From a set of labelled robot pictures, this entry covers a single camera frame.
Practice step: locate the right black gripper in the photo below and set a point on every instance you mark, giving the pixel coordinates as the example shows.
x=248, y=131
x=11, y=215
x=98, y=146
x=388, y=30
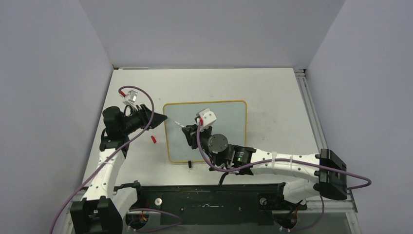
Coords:
x=191, y=131

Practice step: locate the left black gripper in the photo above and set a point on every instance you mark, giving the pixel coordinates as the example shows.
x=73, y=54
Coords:
x=144, y=114

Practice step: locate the white red marker pen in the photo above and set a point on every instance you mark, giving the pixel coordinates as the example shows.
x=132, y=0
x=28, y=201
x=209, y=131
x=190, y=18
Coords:
x=179, y=124

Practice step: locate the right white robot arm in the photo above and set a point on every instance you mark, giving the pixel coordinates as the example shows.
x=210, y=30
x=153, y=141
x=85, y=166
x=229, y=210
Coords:
x=315, y=174

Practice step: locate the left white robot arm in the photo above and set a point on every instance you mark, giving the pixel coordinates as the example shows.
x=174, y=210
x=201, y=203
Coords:
x=98, y=212

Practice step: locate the yellow-framed whiteboard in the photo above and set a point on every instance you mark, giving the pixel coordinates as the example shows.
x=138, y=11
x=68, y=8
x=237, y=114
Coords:
x=231, y=122

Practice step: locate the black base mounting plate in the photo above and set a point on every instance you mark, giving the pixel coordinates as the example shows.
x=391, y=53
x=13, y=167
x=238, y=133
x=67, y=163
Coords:
x=217, y=205

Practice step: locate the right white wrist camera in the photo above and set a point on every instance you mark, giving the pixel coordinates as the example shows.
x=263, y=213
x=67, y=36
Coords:
x=206, y=117

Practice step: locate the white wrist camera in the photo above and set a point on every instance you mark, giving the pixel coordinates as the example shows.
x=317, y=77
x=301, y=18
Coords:
x=206, y=117
x=130, y=99

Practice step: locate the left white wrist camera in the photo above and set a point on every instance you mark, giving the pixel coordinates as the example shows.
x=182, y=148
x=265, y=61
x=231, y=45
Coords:
x=130, y=99

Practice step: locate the aluminium rail frame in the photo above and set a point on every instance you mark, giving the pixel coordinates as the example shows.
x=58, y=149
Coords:
x=310, y=109

